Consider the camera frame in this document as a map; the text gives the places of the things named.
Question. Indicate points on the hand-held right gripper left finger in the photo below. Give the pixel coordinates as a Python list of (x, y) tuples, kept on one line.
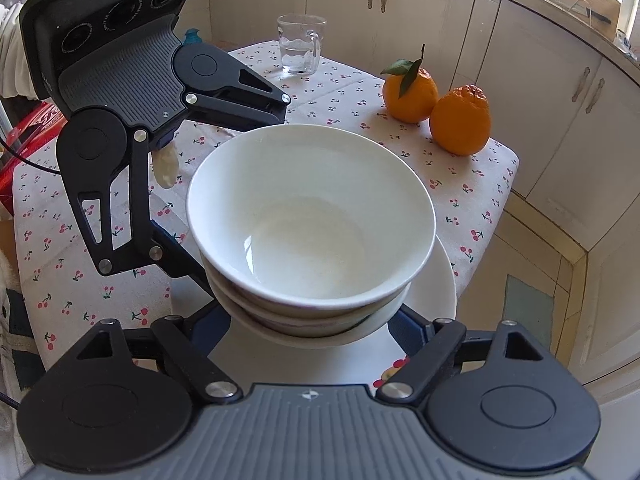
[(212, 332)]

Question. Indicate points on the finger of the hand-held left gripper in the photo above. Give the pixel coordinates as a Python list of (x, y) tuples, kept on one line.
[(250, 110), (142, 200)]

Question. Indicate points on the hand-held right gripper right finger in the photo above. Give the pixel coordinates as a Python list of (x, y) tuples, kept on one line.
[(405, 330)]

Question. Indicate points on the white bowl pink flowers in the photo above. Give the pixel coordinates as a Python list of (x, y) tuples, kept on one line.
[(235, 300), (300, 331), (310, 200)]

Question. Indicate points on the white plate with brown stain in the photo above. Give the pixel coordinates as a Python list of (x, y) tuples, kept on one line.
[(325, 360)]

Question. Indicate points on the cherry print tablecloth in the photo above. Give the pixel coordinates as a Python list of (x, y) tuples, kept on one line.
[(325, 100)]

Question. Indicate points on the blue thermos flask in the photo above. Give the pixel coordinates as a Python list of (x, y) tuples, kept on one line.
[(192, 37)]

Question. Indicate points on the glass mug with water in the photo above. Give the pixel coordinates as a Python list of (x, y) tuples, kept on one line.
[(300, 45)]

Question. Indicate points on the white cloth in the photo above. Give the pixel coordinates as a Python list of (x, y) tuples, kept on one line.
[(12, 50)]

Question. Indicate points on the green floor mat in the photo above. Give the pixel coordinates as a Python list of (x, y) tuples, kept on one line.
[(527, 315)]

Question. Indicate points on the orange with green leaf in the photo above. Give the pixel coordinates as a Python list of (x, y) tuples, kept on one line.
[(410, 95)]

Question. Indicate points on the knobbly orange without leaf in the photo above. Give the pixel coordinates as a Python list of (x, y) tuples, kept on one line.
[(460, 120)]

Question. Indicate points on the kitchen knife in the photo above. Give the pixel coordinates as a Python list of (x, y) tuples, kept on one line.
[(595, 16)]

